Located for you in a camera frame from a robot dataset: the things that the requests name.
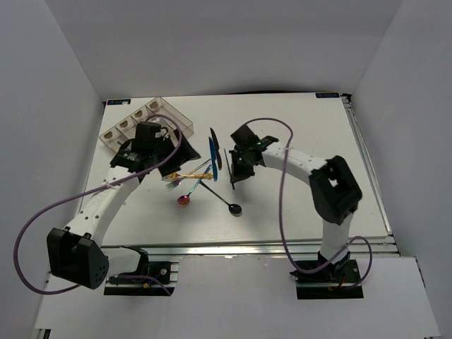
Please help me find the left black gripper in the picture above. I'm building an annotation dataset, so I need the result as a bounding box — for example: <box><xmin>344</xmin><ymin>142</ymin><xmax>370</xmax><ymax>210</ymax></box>
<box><xmin>150</xmin><ymin>128</ymin><xmax>200</xmax><ymax>177</ymax></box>

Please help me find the black spoon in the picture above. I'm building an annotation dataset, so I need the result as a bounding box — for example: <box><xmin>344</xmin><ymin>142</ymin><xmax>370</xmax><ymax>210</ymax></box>
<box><xmin>200</xmin><ymin>182</ymin><xmax>242</xmax><ymax>215</ymax></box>

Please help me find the iridescent purple spoon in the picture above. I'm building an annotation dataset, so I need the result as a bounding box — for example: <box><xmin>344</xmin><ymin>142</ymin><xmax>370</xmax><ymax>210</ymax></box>
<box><xmin>177</xmin><ymin>179</ymin><xmax>203</xmax><ymax>206</ymax></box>

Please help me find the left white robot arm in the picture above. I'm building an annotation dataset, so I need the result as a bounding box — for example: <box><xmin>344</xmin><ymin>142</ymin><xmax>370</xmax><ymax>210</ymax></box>
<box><xmin>47</xmin><ymin>116</ymin><xmax>178</xmax><ymax>290</ymax></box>

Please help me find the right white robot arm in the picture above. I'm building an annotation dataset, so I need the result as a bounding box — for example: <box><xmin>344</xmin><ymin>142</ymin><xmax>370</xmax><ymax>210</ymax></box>
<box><xmin>230</xmin><ymin>124</ymin><xmax>362</xmax><ymax>282</ymax></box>

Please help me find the gold fork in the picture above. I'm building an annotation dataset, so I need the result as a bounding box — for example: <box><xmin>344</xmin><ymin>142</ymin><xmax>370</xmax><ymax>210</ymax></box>
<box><xmin>169</xmin><ymin>169</ymin><xmax>213</xmax><ymax>179</ymax></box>

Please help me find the iridescent green fork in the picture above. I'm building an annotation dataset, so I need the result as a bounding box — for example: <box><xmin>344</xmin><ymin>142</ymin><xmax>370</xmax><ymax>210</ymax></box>
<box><xmin>162</xmin><ymin>159</ymin><xmax>211</xmax><ymax>189</ymax></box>

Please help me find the blue knife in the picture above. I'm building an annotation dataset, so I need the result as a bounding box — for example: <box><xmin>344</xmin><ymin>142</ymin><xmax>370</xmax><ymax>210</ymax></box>
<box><xmin>208</xmin><ymin>137</ymin><xmax>219</xmax><ymax>182</ymax></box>

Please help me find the black knife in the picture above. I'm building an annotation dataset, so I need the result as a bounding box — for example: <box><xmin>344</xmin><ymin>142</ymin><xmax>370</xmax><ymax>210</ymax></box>
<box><xmin>210</xmin><ymin>128</ymin><xmax>222</xmax><ymax>170</ymax></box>

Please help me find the clear plastic compartment organizer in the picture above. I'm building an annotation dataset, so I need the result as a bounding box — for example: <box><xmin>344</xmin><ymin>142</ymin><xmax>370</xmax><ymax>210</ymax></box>
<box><xmin>98</xmin><ymin>97</ymin><xmax>194</xmax><ymax>154</ymax></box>

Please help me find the blue label sticker left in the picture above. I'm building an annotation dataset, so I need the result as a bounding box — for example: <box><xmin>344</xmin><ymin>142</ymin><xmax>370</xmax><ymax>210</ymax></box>
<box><xmin>106</xmin><ymin>99</ymin><xmax>131</xmax><ymax>105</ymax></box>

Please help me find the blue label sticker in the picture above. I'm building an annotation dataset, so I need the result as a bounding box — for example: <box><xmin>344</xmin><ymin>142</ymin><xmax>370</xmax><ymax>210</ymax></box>
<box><xmin>106</xmin><ymin>99</ymin><xmax>131</xmax><ymax>105</ymax></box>
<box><xmin>315</xmin><ymin>92</ymin><xmax>340</xmax><ymax>99</ymax></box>

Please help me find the blue label sticker right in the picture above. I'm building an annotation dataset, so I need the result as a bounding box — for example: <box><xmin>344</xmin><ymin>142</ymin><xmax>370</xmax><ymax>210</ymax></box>
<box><xmin>315</xmin><ymin>92</ymin><xmax>340</xmax><ymax>99</ymax></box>

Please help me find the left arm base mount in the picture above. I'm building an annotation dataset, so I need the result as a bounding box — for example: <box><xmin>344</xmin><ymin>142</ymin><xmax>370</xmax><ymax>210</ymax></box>
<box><xmin>103</xmin><ymin>246</ymin><xmax>179</xmax><ymax>297</ymax></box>

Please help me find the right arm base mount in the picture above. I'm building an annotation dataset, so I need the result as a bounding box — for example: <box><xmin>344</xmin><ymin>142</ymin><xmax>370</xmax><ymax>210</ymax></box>
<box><xmin>290</xmin><ymin>259</ymin><xmax>364</xmax><ymax>300</ymax></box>

